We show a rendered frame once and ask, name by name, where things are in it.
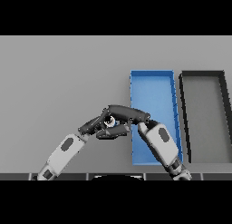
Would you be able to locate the blue bin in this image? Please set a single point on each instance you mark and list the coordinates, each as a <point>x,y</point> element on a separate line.
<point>152,109</point>

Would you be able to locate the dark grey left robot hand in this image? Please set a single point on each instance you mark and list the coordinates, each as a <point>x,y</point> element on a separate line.
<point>90,126</point>

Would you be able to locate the blue pipe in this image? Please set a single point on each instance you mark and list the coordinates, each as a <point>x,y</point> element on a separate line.
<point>110,121</point>

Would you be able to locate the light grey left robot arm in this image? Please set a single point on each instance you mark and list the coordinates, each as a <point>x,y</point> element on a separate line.
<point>65,151</point>

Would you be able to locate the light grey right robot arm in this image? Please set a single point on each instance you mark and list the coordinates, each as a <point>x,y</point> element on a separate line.
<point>161,140</point>

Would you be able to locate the dark grey bin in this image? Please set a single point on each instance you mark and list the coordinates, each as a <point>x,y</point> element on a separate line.
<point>207,118</point>

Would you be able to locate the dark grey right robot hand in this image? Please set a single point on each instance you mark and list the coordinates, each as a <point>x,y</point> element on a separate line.
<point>127,112</point>

